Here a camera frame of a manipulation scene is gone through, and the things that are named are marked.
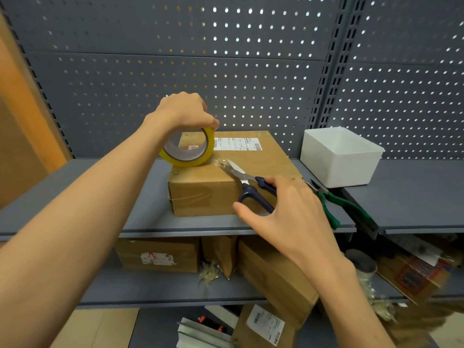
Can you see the person's left hand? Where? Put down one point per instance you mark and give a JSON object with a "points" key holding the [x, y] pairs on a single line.
{"points": [[181, 112]]}

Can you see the black scissors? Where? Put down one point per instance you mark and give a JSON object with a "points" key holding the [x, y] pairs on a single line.
{"points": [[250, 188]]}

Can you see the grey perforated back panel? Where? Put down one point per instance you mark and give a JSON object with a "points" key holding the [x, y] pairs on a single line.
{"points": [[406, 79], [181, 76]]}

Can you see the white plastic bin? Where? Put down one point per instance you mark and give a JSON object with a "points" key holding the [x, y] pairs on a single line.
{"points": [[340, 159]]}

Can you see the crumpled clear plastic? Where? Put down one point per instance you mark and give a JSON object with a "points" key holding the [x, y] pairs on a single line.
{"points": [[380, 304]]}

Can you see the yellow tape roll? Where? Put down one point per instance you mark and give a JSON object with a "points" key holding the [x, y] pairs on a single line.
{"points": [[192, 161]]}

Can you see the person's right hand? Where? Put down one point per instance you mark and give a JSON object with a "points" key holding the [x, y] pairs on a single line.
{"points": [[297, 221]]}

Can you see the cardboard box torn white sticker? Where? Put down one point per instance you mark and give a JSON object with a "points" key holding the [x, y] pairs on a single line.
{"points": [[159, 253]]}

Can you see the person's left forearm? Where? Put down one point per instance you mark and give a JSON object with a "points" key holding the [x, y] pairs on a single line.
{"points": [[79, 228]]}

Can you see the cardboard box red lettering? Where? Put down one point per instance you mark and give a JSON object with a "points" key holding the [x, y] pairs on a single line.
{"points": [[275, 279]]}

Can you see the white tape roll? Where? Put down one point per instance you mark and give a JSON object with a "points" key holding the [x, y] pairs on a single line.
{"points": [[360, 268]]}

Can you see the cardboard box red blue print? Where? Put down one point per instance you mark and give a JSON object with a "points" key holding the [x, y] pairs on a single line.
{"points": [[413, 271]]}

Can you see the grey slotted upright post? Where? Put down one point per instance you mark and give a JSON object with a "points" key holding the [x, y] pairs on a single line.
{"points": [[337, 57], [36, 79]]}

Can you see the brown wooden panel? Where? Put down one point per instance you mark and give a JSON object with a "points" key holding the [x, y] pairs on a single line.
{"points": [[21, 141]]}

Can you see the brown cardboard box white labels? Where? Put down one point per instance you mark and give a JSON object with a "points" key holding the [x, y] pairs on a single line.
{"points": [[203, 188]]}

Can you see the white flat strips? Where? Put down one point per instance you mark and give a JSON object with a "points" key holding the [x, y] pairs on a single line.
{"points": [[203, 331]]}

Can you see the cardboard box barcode label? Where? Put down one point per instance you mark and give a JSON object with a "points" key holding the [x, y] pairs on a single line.
{"points": [[261, 326]]}

